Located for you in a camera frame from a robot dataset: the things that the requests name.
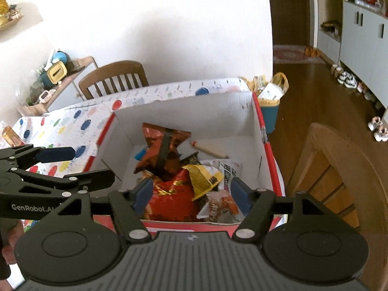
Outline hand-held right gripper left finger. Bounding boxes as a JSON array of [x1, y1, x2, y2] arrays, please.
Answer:
[[39, 177, 154, 243]]

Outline balloon print tablecloth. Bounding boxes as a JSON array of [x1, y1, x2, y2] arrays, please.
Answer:
[[0, 77, 252, 231]]

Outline white lower shoe cabinet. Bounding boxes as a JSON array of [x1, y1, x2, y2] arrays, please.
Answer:
[[338, 0, 388, 110]]

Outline patterned doormat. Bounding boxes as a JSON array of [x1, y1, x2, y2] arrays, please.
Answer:
[[273, 45, 325, 65]]

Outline white kitchen timer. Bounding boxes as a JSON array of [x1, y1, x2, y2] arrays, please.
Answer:
[[38, 90, 57, 102]]

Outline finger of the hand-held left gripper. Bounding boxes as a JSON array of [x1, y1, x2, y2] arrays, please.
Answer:
[[0, 145, 76, 169], [0, 169, 115, 198]]

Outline wooden wall shelf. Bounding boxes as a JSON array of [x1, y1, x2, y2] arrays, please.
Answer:
[[0, 0, 25, 32]]

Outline dark red foil snack bag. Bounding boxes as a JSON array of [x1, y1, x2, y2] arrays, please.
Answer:
[[133, 123, 192, 182]]

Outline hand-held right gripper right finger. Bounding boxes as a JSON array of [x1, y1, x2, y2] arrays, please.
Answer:
[[231, 177, 343, 243]]

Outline orange and white snack packet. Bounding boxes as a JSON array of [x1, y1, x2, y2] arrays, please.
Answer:
[[197, 189, 245, 224]]

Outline wooden slat-back chair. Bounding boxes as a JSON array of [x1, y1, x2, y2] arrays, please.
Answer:
[[78, 61, 150, 100]]

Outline pink white shoes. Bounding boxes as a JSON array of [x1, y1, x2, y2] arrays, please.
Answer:
[[368, 117, 388, 142]]

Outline wooden stick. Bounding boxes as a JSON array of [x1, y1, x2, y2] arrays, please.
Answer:
[[190, 140, 230, 159]]

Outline yellow plastic bag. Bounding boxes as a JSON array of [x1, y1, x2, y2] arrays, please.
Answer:
[[271, 72, 289, 96]]

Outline orange juice bottle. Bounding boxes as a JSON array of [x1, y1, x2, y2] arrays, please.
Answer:
[[2, 126, 26, 148]]

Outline wooden round-back chair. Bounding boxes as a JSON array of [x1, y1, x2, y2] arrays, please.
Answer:
[[286, 123, 388, 237]]

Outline yellow snack packet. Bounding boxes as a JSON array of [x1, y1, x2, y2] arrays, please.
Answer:
[[182, 164, 224, 202]]

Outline white side cabinet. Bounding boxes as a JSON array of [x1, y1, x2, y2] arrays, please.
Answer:
[[16, 56, 99, 117]]

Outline red cardboard box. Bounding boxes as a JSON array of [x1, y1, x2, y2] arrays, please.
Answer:
[[82, 91, 286, 234]]

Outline person's left hand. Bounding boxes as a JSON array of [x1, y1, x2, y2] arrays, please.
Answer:
[[2, 220, 25, 265]]

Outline dark brown door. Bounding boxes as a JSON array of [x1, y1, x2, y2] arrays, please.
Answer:
[[267, 0, 311, 65]]

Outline teal trash bin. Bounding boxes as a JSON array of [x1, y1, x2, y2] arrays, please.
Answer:
[[258, 97, 281, 134]]

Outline yellow and teal tissue box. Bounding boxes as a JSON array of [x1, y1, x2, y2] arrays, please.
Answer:
[[41, 61, 67, 85]]

